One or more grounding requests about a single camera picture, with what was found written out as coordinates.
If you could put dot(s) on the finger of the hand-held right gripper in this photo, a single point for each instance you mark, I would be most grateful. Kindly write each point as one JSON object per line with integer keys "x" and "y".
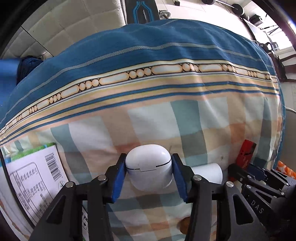
{"x": 238, "y": 172}
{"x": 257, "y": 172}

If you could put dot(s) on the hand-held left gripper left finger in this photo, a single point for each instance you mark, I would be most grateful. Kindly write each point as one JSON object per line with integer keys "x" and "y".
{"x": 118, "y": 178}

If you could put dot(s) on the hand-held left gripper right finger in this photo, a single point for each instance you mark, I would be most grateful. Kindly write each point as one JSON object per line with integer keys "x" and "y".
{"x": 179, "y": 178}

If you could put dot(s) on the red box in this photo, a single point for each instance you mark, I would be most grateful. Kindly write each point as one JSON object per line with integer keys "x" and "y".
{"x": 246, "y": 153}

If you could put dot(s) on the white earbud case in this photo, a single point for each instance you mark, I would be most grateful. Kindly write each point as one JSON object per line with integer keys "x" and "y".
{"x": 148, "y": 162}

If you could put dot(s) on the cardboard box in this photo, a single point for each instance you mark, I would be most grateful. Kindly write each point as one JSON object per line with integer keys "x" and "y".
{"x": 34, "y": 176}

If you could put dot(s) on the orange patterned cloth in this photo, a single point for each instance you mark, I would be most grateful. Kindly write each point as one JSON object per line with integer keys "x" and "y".
{"x": 286, "y": 170}

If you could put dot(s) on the small white cylinder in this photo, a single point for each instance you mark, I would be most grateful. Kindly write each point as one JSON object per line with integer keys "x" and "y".
{"x": 208, "y": 172}

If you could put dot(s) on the brown walnut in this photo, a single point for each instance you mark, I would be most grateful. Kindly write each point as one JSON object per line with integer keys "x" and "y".
{"x": 184, "y": 226}

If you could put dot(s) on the plaid blue-bordered blanket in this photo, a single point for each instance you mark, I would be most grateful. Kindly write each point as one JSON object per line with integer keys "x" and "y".
{"x": 161, "y": 92}

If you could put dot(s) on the dark blue cloth bundle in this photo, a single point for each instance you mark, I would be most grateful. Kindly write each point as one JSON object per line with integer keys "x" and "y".
{"x": 30, "y": 64}

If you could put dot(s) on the dark wooden chair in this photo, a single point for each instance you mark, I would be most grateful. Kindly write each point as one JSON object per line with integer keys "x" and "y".
{"x": 291, "y": 30}

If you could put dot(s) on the small black box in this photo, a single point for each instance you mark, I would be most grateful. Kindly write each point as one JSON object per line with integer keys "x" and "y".
{"x": 256, "y": 18}

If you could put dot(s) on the grey padded chair right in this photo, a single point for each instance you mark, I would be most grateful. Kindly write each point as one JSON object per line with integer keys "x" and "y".
{"x": 69, "y": 23}

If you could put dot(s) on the short barbell with black plates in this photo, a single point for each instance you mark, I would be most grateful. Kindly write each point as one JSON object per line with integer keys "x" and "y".
{"x": 237, "y": 8}

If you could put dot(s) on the grey ab wheel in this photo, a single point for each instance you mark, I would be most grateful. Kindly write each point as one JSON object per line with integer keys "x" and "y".
{"x": 164, "y": 15}

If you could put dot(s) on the black weight bench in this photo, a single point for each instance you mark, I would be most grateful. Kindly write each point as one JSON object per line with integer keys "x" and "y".
{"x": 141, "y": 11}

